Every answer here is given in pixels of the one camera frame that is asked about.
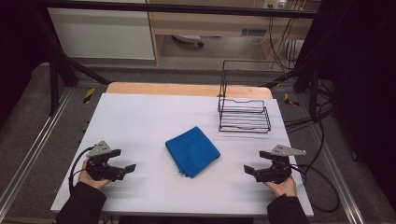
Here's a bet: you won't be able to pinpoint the black metal frame bar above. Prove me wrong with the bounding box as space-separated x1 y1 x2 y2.
40 0 319 19

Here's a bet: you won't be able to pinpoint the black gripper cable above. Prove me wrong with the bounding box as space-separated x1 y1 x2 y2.
290 163 341 214
68 146 94 192

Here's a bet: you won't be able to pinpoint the white power strip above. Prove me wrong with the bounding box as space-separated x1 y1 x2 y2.
262 0 288 9

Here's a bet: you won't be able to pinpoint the white chair base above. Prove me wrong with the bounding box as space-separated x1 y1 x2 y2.
172 34 205 49

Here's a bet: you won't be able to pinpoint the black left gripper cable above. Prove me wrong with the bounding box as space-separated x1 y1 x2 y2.
68 146 94 192

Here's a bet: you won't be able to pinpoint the black metal stand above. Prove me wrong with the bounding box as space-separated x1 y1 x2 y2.
264 55 322 120
31 6 112 117

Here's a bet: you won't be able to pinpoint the white cabinet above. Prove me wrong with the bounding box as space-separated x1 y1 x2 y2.
48 7 156 61

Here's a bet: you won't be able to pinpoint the black curtain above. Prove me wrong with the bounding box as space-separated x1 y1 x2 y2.
311 0 396 213
0 0 52 125

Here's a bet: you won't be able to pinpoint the white table mat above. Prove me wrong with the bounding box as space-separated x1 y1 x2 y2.
50 92 315 217

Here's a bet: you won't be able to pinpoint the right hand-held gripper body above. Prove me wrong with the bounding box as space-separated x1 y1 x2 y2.
255 144 307 185

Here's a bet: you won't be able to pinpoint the person's right hand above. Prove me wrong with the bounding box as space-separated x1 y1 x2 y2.
263 175 298 199

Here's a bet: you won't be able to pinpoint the hanging desk cables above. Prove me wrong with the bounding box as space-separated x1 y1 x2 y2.
268 15 301 73

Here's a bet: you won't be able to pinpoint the aluminium floor rail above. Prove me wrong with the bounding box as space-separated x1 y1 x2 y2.
306 124 365 224
0 88 76 216

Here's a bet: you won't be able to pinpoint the blue towel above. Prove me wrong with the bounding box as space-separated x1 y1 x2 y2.
164 125 221 179

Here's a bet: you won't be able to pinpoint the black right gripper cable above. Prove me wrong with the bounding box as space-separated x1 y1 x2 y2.
290 163 341 214

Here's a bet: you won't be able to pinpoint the yellow black tape strip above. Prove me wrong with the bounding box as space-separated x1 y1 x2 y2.
283 92 300 107
82 87 96 105

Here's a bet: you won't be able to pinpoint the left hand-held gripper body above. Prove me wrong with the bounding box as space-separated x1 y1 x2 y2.
85 140 127 182

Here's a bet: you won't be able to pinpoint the person's left hand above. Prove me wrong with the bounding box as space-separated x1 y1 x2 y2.
78 167 111 190

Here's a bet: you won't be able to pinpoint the black wire rack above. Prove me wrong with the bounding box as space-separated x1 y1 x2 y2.
217 59 283 134

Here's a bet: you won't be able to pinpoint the bundle of black floor cables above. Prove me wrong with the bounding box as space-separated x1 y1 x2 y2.
284 78 336 175

